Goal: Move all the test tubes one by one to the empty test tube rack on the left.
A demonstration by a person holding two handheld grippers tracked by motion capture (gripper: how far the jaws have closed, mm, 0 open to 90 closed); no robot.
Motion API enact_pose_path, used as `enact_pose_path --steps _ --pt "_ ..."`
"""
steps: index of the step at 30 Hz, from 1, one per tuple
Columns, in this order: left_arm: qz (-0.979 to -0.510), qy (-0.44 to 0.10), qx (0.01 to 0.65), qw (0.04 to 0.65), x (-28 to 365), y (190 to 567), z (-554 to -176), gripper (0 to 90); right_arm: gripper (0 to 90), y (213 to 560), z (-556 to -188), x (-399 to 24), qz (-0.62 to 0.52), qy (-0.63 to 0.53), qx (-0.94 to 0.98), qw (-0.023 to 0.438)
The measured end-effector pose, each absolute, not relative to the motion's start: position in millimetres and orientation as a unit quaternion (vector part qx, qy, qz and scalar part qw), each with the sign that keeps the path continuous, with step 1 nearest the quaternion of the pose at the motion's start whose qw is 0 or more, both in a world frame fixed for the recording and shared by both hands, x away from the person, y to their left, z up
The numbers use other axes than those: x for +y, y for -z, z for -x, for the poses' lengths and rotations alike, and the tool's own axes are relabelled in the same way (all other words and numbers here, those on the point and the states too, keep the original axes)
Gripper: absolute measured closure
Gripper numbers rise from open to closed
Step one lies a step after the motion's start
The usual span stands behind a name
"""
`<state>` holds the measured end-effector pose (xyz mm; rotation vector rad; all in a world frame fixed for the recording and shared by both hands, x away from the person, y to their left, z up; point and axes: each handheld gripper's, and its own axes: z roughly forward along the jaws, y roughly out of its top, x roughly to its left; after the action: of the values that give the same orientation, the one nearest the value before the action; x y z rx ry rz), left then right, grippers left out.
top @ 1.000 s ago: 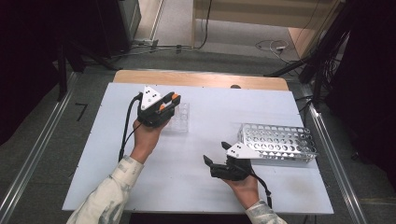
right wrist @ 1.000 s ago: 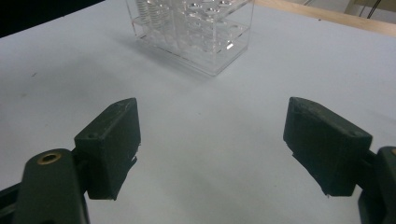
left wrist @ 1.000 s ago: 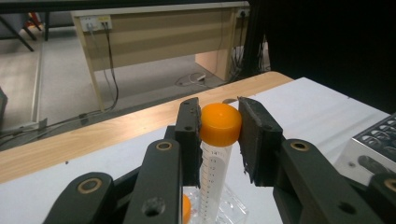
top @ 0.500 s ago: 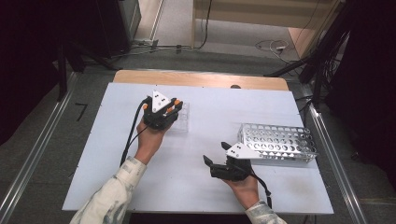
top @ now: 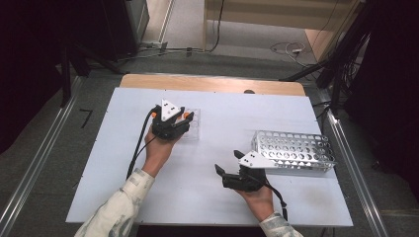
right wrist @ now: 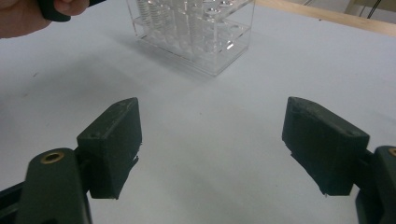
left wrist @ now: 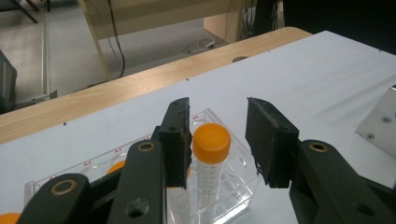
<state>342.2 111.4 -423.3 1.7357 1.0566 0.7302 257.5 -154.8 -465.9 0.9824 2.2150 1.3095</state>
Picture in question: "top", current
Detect black metal stand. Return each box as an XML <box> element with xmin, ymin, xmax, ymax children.
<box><xmin>58</xmin><ymin>42</ymin><xmax>126</xmax><ymax>108</ymax></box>
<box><xmin>280</xmin><ymin>0</ymin><xmax>374</xmax><ymax>117</ymax></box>

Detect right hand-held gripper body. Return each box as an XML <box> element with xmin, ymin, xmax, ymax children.
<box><xmin>221</xmin><ymin>150</ymin><xmax>282</xmax><ymax>193</ymax></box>

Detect dark cabinet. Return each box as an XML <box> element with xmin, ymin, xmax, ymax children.
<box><xmin>102</xmin><ymin>0</ymin><xmax>151</xmax><ymax>62</ymax></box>

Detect hand-held gripper black cable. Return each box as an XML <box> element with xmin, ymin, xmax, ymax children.
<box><xmin>126</xmin><ymin>107</ymin><xmax>158</xmax><ymax>181</ymax></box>
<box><xmin>245</xmin><ymin>171</ymin><xmax>290</xmax><ymax>222</ymax></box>

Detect metal test tube rack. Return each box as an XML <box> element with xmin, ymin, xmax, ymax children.
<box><xmin>251</xmin><ymin>129</ymin><xmax>338</xmax><ymax>174</ymax></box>

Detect metal floor rail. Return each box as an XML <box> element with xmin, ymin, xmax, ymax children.
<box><xmin>0</xmin><ymin>76</ymin><xmax>83</xmax><ymax>231</ymax></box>
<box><xmin>317</xmin><ymin>92</ymin><xmax>391</xmax><ymax>237</ymax></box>

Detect left hand-held gripper black cable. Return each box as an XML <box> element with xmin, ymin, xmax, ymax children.
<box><xmin>126</xmin><ymin>107</ymin><xmax>158</xmax><ymax>181</ymax></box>

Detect light wooden table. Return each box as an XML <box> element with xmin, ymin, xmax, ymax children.
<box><xmin>119</xmin><ymin>73</ymin><xmax>306</xmax><ymax>97</ymax></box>

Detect person's left hand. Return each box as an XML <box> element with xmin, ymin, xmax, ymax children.
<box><xmin>141</xmin><ymin>127</ymin><xmax>181</xmax><ymax>179</ymax></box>

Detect white floor cable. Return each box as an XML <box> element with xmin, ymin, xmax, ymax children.
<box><xmin>270</xmin><ymin>40</ymin><xmax>317</xmax><ymax>67</ymax></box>

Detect black curtain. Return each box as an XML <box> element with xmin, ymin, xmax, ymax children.
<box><xmin>342</xmin><ymin>0</ymin><xmax>419</xmax><ymax>201</ymax></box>
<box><xmin>0</xmin><ymin>0</ymin><xmax>110</xmax><ymax>156</ymax></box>

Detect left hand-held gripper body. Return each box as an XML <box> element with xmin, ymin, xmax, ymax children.
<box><xmin>150</xmin><ymin>98</ymin><xmax>186</xmax><ymax>141</ymax></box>

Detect beige wooden furniture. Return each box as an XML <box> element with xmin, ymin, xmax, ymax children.
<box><xmin>202</xmin><ymin>0</ymin><xmax>367</xmax><ymax>62</ymax></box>

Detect right hand-held gripper black cable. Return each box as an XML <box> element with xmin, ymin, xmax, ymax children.
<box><xmin>245</xmin><ymin>171</ymin><xmax>290</xmax><ymax>222</ymax></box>

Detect person's right hand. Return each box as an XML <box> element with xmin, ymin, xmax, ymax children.
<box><xmin>236</xmin><ymin>183</ymin><xmax>276</xmax><ymax>223</ymax></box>

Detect grey floor cables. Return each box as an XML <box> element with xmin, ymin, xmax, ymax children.
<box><xmin>115</xmin><ymin>40</ymin><xmax>207</xmax><ymax>63</ymax></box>

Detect hanging black cable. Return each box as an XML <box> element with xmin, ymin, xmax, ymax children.
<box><xmin>206</xmin><ymin>0</ymin><xmax>226</xmax><ymax>53</ymax></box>

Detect clear acrylic test tube rack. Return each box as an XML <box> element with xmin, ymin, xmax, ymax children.
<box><xmin>151</xmin><ymin>107</ymin><xmax>202</xmax><ymax>142</ymax></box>

